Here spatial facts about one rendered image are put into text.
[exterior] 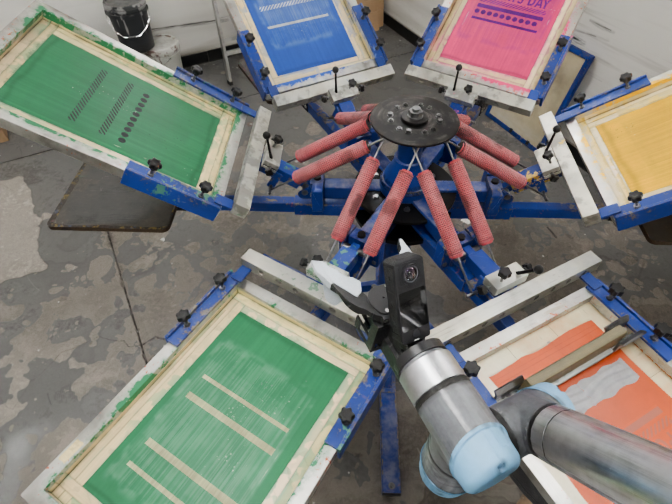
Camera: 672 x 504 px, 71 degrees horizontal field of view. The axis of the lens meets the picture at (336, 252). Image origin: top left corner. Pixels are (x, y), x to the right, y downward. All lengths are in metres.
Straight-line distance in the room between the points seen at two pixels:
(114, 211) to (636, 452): 1.78
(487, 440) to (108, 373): 2.33
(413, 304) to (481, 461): 0.19
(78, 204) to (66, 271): 1.21
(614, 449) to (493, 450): 0.12
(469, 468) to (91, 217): 1.70
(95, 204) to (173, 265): 1.06
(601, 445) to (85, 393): 2.41
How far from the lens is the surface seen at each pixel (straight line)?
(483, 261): 1.58
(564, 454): 0.64
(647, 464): 0.58
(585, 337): 1.64
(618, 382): 1.59
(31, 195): 3.89
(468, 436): 0.56
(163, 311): 2.81
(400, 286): 0.57
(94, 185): 2.14
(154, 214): 1.91
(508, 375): 1.48
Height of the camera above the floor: 2.21
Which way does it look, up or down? 49 degrees down
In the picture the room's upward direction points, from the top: straight up
